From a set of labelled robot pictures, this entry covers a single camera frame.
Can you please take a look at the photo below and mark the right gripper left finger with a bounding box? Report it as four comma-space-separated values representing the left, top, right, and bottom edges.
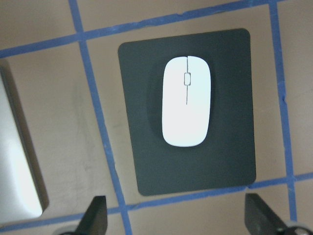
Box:
55, 196, 108, 235

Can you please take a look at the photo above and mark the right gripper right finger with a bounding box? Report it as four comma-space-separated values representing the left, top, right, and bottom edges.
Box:
244, 192, 313, 235

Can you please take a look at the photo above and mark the white computer mouse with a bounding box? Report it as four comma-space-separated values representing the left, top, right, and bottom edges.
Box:
162, 56, 211, 147

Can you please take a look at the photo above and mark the black mousepad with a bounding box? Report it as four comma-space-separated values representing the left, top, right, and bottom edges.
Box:
118, 28, 256, 196

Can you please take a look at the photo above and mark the silver closed laptop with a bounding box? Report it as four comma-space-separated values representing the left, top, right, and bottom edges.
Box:
0, 59, 49, 224

